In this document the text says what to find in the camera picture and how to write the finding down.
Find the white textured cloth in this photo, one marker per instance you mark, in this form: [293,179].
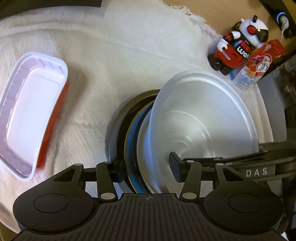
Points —
[113,53]

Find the red cereal bag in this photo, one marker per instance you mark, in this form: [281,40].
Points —
[257,65]

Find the microwave oven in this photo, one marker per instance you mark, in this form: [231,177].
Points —
[277,88]

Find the red white robot toy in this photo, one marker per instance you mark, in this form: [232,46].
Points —
[235,47]

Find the white paper bowl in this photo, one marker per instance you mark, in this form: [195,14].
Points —
[196,115]

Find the stainless steel bowl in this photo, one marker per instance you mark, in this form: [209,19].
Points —
[122,140]

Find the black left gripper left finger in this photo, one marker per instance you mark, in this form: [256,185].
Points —
[107,174]

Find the red white rectangular tray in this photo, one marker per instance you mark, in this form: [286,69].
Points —
[30,106]

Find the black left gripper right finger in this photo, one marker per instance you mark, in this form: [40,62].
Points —
[189,173]

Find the white yellow-rimmed bowl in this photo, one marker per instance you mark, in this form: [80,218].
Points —
[126,148]

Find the black power strip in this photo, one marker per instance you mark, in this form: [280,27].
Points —
[281,15]

